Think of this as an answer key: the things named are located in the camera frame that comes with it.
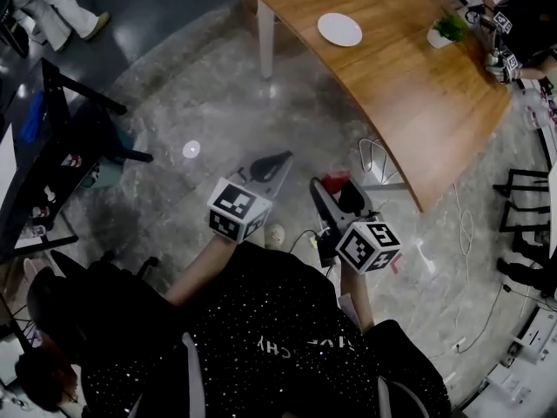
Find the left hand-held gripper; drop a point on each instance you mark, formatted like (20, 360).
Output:
(239, 209)

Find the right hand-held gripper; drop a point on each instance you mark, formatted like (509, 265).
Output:
(367, 246)

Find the small red object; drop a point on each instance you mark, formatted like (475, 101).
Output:
(335, 182)

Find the white round plate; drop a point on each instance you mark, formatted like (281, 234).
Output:
(339, 29)

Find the person's left forearm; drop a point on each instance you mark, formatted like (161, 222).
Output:
(196, 272)

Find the person's right forearm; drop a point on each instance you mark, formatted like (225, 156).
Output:
(360, 283)

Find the person's beige shoe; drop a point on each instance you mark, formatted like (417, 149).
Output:
(275, 235)

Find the person's black speckled shirt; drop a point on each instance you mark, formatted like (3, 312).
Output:
(270, 303)

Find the white table leg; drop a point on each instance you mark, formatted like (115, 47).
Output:
(265, 37)

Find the red white can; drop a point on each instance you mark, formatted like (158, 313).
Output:
(71, 161)

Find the green plant in white pot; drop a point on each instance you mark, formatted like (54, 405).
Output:
(448, 31)

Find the clear plastic bottle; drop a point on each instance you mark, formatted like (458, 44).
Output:
(534, 109)

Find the black metal rack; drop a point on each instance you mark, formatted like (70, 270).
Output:
(52, 146)

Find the blue bag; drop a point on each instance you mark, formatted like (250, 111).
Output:
(32, 118)

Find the black metal frame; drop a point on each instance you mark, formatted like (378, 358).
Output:
(522, 203)

